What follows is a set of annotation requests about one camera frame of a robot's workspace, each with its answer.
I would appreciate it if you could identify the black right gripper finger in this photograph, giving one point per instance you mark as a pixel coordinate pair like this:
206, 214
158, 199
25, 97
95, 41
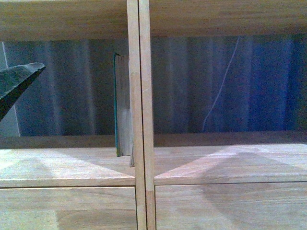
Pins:
14, 81

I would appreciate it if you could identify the green white paperback book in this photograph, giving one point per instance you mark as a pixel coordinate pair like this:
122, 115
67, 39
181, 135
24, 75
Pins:
122, 108

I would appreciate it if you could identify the dark blue curtain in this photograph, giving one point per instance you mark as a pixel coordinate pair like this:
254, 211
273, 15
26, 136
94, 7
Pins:
200, 84

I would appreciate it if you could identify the light wooden bookshelf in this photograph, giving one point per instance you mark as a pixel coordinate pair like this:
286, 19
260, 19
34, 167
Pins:
192, 181

